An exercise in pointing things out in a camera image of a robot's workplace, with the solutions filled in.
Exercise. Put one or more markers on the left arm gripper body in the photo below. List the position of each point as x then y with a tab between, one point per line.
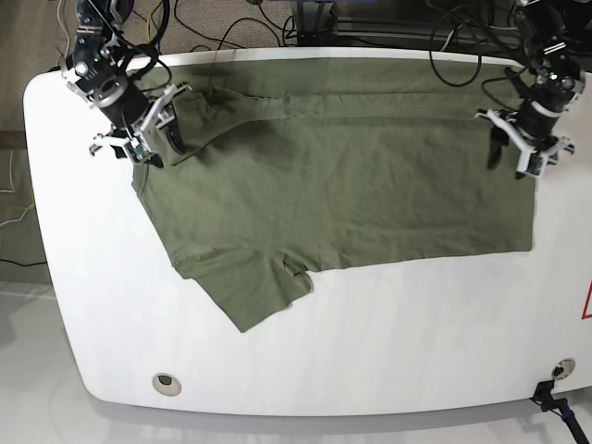
530	129

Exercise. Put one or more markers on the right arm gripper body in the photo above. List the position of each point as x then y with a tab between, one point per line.
132	114

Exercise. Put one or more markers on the olive green T-shirt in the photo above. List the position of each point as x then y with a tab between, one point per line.
299	166

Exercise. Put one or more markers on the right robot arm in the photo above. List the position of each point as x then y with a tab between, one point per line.
102	53

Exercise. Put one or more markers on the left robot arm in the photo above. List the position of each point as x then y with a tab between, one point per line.
549	82

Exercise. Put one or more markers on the red triangle sticker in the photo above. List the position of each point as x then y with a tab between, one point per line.
586	314

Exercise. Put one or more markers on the right silver table grommet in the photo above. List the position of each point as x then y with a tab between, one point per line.
563	369

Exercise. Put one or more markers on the silver table grommet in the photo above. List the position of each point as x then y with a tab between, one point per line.
166	385
563	369

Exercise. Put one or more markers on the left silver table grommet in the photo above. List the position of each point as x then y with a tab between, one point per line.
166	385

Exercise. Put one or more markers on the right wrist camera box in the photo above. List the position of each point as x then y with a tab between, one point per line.
137	152

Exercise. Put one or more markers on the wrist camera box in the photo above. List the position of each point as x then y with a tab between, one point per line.
137	152
532	164

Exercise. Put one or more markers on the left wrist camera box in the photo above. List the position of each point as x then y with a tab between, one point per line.
532	164

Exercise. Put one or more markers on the black aluminium frame post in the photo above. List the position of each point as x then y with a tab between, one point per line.
314	22

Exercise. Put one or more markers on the black clamp with cable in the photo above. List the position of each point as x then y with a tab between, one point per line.
544	399

